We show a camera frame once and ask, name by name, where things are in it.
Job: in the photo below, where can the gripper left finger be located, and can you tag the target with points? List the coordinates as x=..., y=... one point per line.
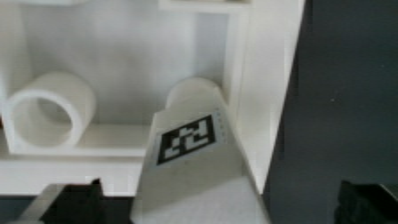
x=66, y=205

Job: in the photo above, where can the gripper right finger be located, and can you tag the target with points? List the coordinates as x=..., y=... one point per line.
x=366, y=204

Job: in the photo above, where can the white chair leg with tag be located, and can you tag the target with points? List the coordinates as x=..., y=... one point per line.
x=195, y=185

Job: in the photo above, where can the white chair seat part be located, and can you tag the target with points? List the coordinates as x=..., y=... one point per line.
x=94, y=54

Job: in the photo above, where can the white U-shaped frame fence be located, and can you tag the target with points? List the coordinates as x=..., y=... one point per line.
x=252, y=91

